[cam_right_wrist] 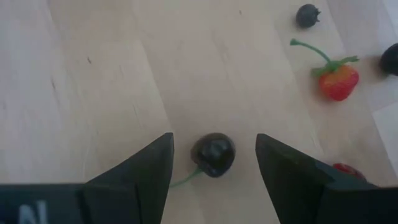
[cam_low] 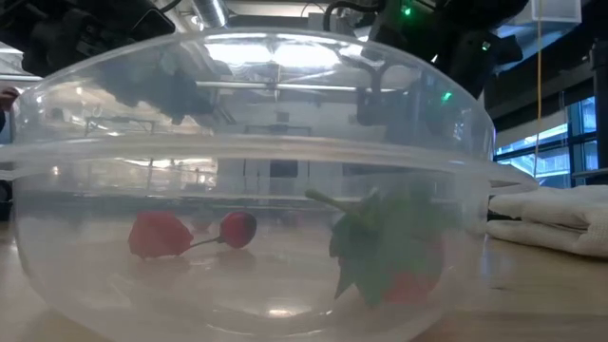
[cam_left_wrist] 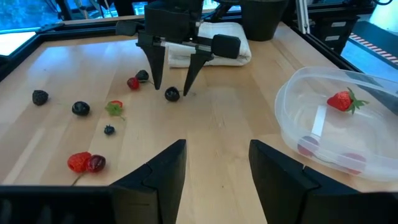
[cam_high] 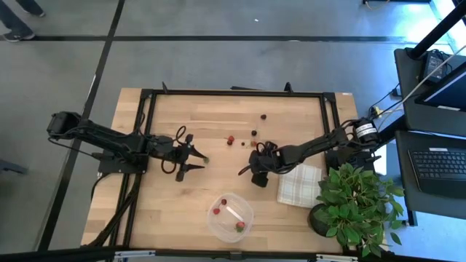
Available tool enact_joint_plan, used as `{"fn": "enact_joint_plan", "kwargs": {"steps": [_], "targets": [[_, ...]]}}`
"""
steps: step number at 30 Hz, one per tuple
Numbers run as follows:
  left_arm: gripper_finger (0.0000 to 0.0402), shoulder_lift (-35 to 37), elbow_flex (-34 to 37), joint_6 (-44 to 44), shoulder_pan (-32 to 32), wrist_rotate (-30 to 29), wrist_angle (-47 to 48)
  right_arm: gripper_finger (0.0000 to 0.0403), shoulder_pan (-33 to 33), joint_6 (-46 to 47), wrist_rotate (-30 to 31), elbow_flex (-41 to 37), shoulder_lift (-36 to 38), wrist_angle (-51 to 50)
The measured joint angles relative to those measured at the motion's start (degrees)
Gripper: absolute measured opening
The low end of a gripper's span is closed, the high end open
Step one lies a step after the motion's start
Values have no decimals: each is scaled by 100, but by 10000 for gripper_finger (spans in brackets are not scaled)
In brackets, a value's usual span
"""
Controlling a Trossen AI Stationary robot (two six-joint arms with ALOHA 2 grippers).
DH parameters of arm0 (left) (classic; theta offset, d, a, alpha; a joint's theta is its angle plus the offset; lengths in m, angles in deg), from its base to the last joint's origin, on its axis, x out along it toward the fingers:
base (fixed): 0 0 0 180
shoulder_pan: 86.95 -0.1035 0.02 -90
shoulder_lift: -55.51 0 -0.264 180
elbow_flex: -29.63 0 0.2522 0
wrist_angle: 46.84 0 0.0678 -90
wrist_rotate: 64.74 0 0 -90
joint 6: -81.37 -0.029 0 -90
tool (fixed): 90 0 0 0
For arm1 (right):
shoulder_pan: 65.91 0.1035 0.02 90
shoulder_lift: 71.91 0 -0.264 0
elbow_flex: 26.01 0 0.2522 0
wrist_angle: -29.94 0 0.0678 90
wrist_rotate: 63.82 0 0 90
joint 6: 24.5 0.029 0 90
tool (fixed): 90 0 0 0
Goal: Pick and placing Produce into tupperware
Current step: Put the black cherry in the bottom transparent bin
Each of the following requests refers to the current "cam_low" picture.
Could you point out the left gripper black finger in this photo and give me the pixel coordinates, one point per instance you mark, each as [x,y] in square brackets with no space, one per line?
[157,95]

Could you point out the clear plastic tupperware container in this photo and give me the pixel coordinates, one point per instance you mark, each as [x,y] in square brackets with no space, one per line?
[266,152]

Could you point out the red strawberry with green leaves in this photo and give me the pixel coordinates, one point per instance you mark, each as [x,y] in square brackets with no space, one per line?
[380,256]

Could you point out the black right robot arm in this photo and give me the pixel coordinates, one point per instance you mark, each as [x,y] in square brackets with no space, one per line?
[451,14]

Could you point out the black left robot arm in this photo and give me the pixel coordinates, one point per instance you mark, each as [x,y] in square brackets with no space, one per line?
[24,14]

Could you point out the person's hand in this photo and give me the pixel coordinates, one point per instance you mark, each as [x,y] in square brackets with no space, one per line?
[7,98]

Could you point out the black column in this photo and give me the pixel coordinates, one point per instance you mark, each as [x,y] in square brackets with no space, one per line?
[601,104]

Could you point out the white plaid folded cloth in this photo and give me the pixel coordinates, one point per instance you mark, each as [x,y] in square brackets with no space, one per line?
[556,218]

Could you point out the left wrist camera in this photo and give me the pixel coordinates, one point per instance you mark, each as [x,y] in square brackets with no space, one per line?
[154,21]

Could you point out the silver ventilation duct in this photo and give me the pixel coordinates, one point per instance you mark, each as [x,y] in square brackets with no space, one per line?
[211,12]

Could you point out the window with dark frame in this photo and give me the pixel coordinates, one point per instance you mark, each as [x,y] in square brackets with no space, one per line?
[546,161]

